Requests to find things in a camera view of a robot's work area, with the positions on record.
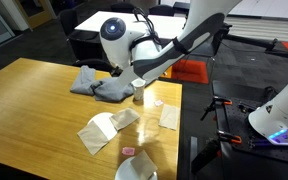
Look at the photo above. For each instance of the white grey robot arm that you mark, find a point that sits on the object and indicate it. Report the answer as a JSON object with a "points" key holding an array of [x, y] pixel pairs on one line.
{"points": [[137, 51]]}

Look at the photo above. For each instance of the white paper cup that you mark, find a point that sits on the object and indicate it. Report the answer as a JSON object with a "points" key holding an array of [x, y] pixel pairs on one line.
{"points": [[138, 88]]}

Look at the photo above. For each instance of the brown napkin at table edge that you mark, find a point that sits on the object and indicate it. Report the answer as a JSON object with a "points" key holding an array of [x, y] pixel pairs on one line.
{"points": [[169, 117]]}

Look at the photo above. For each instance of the grey sweater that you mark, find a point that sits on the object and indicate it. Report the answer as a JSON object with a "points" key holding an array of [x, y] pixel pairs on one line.
{"points": [[105, 89]]}

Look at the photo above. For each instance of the pink packet near plate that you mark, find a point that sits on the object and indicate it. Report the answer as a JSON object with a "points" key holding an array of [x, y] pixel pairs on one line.
{"points": [[129, 151]]}

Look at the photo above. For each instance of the white background table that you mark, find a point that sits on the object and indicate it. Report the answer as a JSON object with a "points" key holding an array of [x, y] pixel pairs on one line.
{"points": [[167, 27]]}

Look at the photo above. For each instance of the brown napkin on centre plate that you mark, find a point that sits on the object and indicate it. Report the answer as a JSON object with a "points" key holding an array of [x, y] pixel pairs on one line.
{"points": [[93, 138]]}

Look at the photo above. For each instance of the brown napkin on plate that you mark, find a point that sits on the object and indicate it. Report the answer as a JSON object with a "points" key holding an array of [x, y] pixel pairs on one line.
{"points": [[93, 138], [144, 167]]}

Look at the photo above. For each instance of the black red bar clamp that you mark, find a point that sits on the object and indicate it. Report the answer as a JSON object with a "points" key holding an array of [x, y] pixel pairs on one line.
{"points": [[216, 100]]}

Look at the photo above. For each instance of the dark background chair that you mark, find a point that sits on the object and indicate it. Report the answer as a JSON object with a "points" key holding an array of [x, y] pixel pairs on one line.
{"points": [[84, 44]]}

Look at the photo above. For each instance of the brown napkin on near plate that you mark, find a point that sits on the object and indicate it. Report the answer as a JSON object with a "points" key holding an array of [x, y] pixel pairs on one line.
{"points": [[144, 167]]}

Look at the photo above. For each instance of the white plate near wall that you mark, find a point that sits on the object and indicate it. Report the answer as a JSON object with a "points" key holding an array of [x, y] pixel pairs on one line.
{"points": [[126, 171]]}

